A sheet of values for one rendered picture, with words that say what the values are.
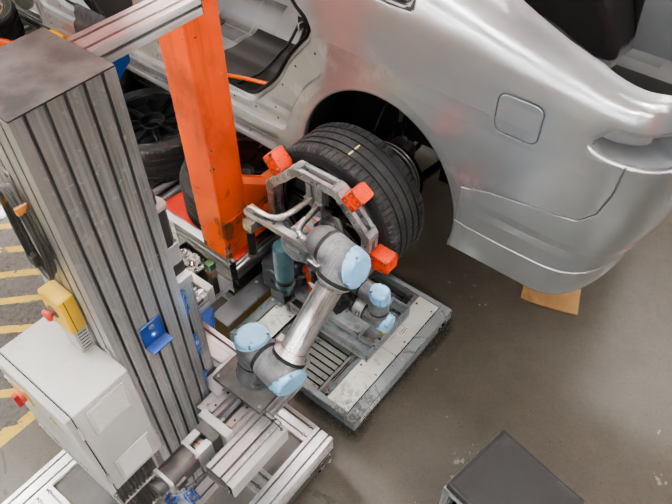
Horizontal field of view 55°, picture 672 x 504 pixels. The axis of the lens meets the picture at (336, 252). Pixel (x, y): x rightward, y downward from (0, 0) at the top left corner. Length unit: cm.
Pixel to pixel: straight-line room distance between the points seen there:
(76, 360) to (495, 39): 159
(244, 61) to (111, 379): 233
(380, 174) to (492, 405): 131
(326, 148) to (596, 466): 183
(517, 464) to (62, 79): 210
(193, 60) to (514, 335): 210
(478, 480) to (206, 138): 167
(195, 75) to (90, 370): 108
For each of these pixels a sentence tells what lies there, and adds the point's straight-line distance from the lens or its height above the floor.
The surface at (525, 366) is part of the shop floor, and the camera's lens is 336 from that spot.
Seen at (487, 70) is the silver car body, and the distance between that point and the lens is 222.
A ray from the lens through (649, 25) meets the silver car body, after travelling 392.
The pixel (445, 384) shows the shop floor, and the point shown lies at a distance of 322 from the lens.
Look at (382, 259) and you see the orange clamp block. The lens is 248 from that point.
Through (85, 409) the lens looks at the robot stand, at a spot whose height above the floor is 122.
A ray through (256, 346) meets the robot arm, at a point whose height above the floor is 105.
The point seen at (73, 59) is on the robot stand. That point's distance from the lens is 147.
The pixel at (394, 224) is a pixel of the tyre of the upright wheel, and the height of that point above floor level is 98.
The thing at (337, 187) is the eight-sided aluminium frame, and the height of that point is 112.
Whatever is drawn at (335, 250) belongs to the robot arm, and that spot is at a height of 135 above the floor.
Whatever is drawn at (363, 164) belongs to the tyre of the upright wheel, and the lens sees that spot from 246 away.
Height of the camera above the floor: 273
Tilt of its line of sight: 48 degrees down
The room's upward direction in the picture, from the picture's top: straight up
